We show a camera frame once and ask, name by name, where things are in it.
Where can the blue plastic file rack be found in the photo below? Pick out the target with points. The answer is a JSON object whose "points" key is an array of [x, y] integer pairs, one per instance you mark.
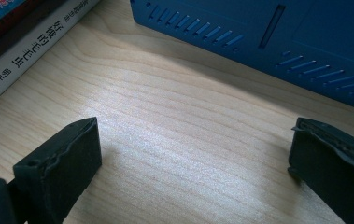
{"points": [[258, 18]]}

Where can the white book with green leaf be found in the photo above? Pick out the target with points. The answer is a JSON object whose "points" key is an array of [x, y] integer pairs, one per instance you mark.
{"points": [[25, 59]]}

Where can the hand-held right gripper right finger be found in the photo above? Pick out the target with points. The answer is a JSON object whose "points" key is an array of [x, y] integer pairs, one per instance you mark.
{"points": [[333, 174]]}

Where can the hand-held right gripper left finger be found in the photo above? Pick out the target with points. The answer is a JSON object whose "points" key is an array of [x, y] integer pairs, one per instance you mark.
{"points": [[59, 168]]}

